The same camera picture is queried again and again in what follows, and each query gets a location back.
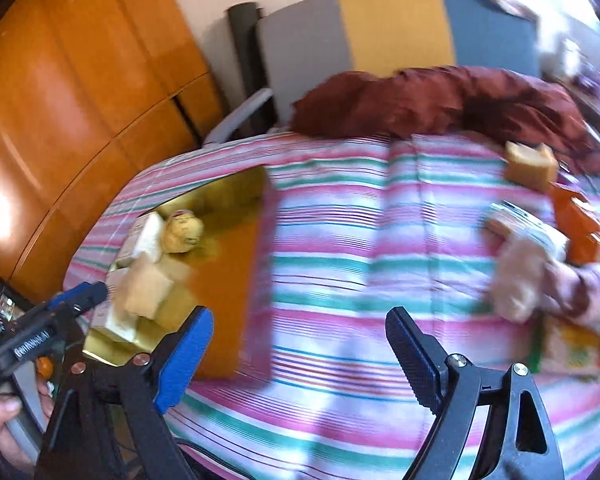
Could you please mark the maroon jacket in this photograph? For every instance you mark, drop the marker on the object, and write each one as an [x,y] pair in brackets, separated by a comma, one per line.
[430,100]

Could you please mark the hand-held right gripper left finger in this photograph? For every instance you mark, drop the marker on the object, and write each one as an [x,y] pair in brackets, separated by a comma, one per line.
[185,355]

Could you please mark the grey yellow blue chair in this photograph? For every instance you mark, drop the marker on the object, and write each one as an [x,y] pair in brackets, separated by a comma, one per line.
[395,25]

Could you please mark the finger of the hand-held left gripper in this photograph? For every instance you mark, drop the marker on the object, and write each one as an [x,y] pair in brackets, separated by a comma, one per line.
[80,297]

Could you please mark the green wrapped cracker bar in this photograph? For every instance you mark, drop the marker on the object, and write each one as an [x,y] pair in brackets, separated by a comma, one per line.
[525,227]

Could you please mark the gold lined gift box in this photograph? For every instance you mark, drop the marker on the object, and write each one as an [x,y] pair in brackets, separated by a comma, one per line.
[230,200]

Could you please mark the white snack packet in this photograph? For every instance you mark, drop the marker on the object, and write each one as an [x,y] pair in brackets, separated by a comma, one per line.
[112,325]
[145,237]

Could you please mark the orange wooden wardrobe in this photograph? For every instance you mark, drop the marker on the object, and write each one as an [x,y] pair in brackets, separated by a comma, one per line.
[80,85]

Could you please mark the yellow round cake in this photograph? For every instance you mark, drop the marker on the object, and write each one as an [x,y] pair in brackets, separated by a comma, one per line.
[182,232]

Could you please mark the wooden side table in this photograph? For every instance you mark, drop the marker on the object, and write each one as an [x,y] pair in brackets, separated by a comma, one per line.
[592,102]

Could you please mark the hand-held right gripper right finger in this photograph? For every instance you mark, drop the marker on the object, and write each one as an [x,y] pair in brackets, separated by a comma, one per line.
[412,355]

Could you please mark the striped pink green cloth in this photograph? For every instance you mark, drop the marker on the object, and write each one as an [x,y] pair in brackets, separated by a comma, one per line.
[355,260]

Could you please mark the orange white muffin packet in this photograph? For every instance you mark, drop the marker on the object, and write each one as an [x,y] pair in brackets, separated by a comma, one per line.
[577,220]

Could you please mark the yellow green snack packet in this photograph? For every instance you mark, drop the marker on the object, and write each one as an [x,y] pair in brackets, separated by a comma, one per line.
[570,345]

